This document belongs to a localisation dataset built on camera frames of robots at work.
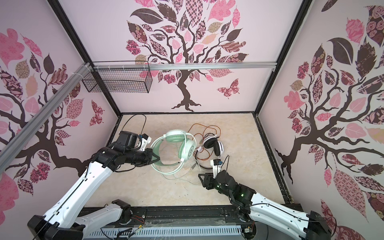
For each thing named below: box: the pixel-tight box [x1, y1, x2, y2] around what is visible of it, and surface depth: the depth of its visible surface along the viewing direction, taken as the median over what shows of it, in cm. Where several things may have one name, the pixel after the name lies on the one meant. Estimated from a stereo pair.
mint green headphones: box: [169, 129, 197, 174], surface depth 65 cm
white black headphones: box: [195, 134, 224, 170], surface depth 96 cm
